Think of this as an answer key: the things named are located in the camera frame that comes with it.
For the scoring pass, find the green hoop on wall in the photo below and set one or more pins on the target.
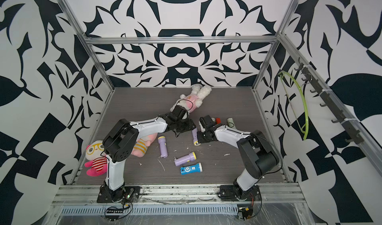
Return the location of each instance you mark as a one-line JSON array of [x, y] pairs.
[[305, 127]]

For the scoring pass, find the purple flashlight lying sideways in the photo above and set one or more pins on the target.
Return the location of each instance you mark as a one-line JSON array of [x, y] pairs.
[[185, 159]]

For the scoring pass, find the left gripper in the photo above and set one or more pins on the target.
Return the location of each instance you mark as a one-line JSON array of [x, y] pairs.
[[190, 125]]

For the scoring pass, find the pink striped plush pig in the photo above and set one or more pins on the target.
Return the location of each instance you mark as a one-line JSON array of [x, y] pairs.
[[142, 145]]

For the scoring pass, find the black hook rack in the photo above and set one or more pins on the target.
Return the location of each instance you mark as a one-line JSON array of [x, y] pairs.
[[351, 125]]

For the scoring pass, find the white teddy bear pink shirt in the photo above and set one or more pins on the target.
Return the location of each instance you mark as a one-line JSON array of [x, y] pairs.
[[195, 99]]

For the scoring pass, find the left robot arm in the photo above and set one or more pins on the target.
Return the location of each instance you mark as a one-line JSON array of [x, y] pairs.
[[119, 142]]

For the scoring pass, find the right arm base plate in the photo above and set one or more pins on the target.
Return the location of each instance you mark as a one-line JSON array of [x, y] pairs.
[[235, 193]]

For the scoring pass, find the green flashlight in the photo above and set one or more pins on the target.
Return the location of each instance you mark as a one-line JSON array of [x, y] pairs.
[[231, 123]]

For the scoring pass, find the panda plush pink striped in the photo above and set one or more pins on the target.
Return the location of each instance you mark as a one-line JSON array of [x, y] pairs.
[[97, 163]]

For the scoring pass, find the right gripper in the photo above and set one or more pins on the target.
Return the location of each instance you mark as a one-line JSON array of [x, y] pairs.
[[200, 140]]

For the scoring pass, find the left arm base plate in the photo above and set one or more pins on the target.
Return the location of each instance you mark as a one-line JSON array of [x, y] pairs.
[[122, 194]]

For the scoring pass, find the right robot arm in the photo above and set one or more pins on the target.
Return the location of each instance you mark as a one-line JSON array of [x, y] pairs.
[[259, 156]]

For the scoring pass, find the blue flashlight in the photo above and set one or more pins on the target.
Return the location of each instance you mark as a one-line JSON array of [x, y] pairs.
[[196, 168]]

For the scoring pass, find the purple flashlight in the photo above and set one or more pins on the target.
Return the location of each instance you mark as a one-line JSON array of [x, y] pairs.
[[163, 146], [195, 137]]

